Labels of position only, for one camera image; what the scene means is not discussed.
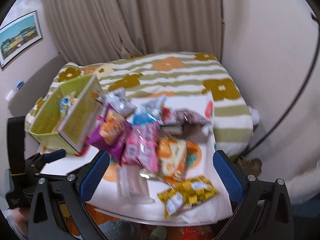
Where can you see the small blue white packet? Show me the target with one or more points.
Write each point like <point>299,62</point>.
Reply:
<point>65,105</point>

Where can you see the cream cake snack bag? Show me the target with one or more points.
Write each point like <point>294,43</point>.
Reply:
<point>172,157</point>

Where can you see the yellow snack packet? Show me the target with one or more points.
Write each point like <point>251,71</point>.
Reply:
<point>187,194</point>

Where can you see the white grey snack bag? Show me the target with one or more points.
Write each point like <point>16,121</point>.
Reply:
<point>118,101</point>

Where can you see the green cardboard box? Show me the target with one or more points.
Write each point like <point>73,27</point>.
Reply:
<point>69,133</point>

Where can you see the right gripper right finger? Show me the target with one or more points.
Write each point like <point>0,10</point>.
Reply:
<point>263,208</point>

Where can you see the dark brown anime snack bag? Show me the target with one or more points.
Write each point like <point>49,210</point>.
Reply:
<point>180,117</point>

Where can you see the purple pork flavor chip bag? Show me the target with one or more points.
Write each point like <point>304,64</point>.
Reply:
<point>111,134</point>

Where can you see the beige curtain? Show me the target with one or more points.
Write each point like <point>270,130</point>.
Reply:
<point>93,31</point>

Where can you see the person feet in socks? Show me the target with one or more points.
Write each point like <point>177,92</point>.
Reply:
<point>158,233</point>

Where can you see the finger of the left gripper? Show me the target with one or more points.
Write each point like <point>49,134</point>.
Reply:
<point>56,155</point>

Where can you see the floral striped blanket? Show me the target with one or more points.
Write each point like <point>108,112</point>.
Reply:
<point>172,74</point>

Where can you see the pink striped snack bag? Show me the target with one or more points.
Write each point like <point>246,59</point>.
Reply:
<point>140,147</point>

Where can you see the framed landscape picture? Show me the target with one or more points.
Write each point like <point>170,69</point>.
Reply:
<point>18,35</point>

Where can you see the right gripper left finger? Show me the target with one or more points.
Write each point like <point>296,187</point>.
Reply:
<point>46,220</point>

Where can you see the blue white snack bag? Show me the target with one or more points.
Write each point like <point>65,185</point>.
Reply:
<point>149,111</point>

